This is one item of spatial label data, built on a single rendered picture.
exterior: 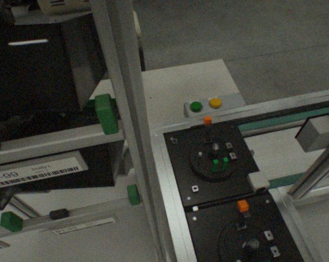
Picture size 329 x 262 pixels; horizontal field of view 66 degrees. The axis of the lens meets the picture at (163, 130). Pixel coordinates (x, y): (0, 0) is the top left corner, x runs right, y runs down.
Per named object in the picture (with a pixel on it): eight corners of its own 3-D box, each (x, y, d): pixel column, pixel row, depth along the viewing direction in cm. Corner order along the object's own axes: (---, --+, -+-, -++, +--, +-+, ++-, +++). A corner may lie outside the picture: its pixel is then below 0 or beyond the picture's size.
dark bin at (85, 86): (50, 52, 47) (39, 9, 44) (120, 48, 47) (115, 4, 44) (-65, 120, 23) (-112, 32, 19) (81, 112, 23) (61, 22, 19)
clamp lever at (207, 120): (203, 138, 77) (203, 117, 73) (209, 137, 77) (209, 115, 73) (207, 145, 74) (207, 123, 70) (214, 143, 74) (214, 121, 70)
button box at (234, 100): (183, 113, 96) (184, 101, 91) (236, 102, 98) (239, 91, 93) (188, 127, 92) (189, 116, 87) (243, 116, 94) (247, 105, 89)
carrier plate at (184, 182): (164, 138, 83) (163, 134, 81) (234, 124, 86) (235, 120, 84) (183, 209, 69) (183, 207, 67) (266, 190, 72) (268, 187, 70)
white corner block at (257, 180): (244, 179, 74) (247, 173, 70) (259, 176, 74) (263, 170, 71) (251, 194, 71) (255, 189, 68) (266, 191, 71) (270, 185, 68)
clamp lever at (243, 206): (235, 222, 62) (236, 200, 58) (243, 220, 62) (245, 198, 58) (241, 234, 59) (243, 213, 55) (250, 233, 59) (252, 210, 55)
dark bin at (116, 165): (77, 109, 60) (70, 78, 57) (132, 106, 60) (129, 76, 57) (21, 191, 36) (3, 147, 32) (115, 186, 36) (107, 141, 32)
